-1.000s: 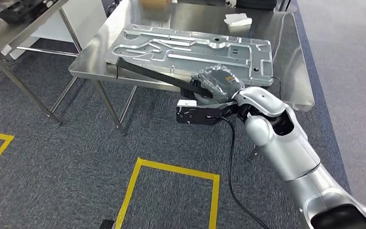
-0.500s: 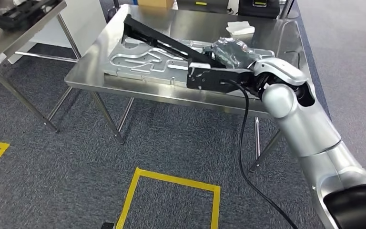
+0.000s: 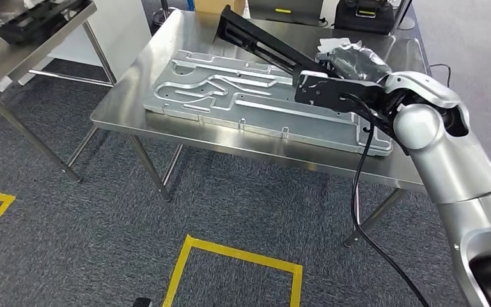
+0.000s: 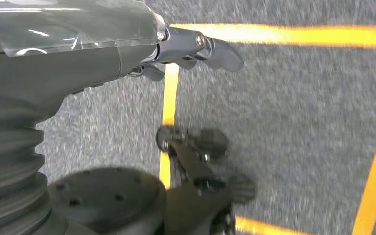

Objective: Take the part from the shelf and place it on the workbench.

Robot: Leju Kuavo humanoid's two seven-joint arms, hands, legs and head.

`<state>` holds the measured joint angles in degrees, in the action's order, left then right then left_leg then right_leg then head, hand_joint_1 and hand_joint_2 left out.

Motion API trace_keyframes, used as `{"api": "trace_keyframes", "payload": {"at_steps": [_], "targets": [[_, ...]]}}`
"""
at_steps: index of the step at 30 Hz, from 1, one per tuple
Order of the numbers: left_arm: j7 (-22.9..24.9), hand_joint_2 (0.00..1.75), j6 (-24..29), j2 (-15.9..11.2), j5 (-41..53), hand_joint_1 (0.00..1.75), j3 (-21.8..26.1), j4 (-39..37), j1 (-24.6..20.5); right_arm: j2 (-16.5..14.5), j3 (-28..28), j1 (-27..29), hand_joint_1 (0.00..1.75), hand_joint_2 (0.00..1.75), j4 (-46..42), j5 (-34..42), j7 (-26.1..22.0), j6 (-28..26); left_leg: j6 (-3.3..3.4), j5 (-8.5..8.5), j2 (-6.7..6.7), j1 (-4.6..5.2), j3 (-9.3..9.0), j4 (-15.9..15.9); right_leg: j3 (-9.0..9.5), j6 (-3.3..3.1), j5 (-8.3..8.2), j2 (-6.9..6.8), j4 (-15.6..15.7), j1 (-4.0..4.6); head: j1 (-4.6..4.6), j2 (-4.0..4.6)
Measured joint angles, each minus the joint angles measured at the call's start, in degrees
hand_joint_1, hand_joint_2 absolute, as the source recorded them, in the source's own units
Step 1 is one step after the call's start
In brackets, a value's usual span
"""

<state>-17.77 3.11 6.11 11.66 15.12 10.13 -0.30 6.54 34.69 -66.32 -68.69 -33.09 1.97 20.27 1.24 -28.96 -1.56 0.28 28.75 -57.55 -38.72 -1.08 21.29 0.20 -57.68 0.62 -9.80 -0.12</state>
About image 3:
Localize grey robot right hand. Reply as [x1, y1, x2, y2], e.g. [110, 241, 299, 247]
[315, 40, 393, 84]

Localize stainless steel workbench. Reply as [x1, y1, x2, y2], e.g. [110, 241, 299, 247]
[90, 8, 432, 249]

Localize machined aluminium plate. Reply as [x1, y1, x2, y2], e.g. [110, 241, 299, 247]
[143, 49, 394, 157]

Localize black bag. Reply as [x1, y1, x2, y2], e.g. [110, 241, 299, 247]
[333, 0, 396, 36]

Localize white cabinet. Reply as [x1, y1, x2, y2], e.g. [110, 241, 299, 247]
[17, 0, 153, 88]

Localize white paper piece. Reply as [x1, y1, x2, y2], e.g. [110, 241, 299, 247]
[316, 36, 353, 55]

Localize long black plastic part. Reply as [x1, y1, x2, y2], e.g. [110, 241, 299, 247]
[214, 4, 341, 81]

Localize black cable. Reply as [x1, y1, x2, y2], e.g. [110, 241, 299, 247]
[339, 92, 432, 307]

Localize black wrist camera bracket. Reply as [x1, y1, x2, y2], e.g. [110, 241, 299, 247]
[293, 70, 401, 132]

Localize black plastic parts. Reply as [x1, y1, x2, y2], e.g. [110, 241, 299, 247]
[0, 0, 93, 46]

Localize grey box with yellow label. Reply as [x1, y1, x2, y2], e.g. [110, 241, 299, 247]
[247, 0, 334, 28]

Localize stainless steel table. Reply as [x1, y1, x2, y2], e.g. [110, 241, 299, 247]
[0, 0, 118, 184]

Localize brown cardboard box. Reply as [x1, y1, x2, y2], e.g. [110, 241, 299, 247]
[194, 0, 247, 16]

